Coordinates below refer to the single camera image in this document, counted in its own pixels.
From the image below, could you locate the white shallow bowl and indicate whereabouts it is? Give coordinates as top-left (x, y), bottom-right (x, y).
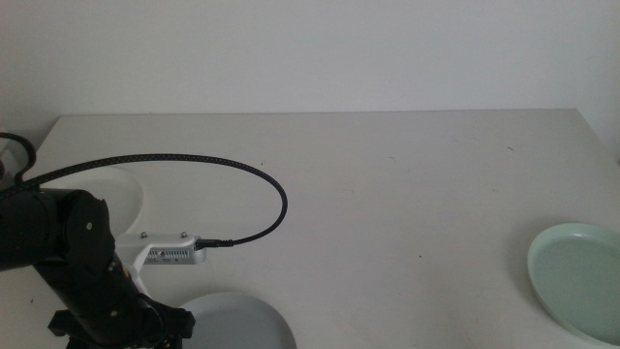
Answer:
top-left (41, 166), bottom-right (145, 238)

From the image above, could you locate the grey shallow bowl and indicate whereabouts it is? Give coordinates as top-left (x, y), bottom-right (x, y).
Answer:
top-left (178, 291), bottom-right (297, 349)

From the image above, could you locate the pale green shallow bowl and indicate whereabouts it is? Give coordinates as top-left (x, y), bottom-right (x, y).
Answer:
top-left (526, 222), bottom-right (620, 348)

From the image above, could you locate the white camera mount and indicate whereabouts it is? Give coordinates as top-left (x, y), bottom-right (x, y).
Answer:
top-left (114, 232), bottom-right (202, 298)

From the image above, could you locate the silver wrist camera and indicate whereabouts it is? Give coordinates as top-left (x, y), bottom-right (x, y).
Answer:
top-left (143, 245), bottom-right (208, 266)

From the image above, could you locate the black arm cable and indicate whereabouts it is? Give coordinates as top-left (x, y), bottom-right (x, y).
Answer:
top-left (0, 131), bottom-right (38, 185)

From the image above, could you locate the black braided camera cable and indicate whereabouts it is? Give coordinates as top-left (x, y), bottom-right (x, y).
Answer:
top-left (0, 153), bottom-right (289, 249)

